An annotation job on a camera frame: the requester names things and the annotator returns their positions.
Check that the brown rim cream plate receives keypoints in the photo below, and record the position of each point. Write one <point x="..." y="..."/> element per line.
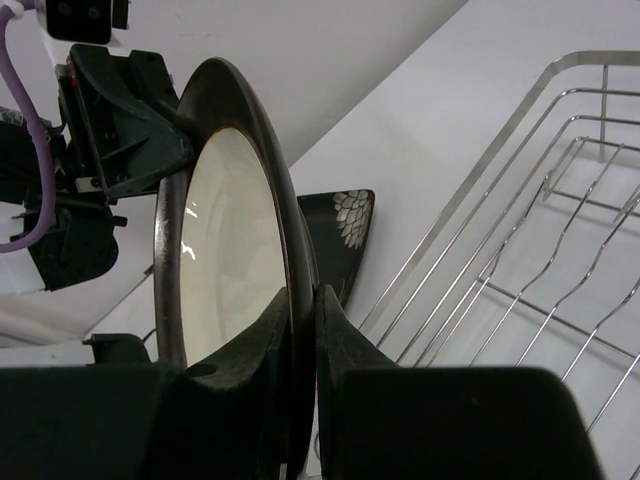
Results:
<point x="229" y="234"/>

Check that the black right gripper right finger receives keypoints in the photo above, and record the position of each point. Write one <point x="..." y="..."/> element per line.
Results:
<point x="340" y="347"/>

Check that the silver wire dish rack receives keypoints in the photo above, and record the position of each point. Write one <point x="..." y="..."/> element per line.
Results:
<point x="534" y="261"/>

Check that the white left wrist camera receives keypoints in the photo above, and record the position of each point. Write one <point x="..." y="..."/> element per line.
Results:
<point x="85" y="21"/>

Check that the black square floral plate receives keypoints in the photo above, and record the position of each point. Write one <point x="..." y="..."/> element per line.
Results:
<point x="339" y="224"/>

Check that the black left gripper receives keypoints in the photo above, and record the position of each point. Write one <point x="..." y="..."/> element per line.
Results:
<point x="115" y="141"/>

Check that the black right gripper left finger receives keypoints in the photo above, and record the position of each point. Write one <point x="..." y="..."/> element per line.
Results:
<point x="245" y="427"/>

